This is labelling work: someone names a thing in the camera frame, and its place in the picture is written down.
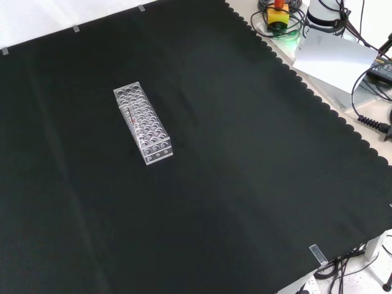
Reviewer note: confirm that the clear plastic test tube rack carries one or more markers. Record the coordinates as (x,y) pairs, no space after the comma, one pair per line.
(153,144)

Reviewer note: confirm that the clear glass test tube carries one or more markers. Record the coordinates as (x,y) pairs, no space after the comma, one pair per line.
(132,119)

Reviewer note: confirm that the black bench cloth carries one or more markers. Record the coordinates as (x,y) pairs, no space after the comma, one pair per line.
(214,159)

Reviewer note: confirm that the grey tape piece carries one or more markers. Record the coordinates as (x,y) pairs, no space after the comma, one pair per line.
(5,51)
(76,28)
(141,8)

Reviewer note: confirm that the yellow stop button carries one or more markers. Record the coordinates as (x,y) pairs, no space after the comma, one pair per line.
(277,16)

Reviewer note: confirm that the clear tape strip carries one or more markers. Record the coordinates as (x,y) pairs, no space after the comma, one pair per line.
(318,254)

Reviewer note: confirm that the white power strip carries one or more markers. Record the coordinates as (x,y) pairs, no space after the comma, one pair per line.
(307,286)

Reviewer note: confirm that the black power adapter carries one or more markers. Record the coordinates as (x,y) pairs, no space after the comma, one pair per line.
(381,69)

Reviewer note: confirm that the black tripod leg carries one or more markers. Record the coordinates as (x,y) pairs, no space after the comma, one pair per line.
(385,46)

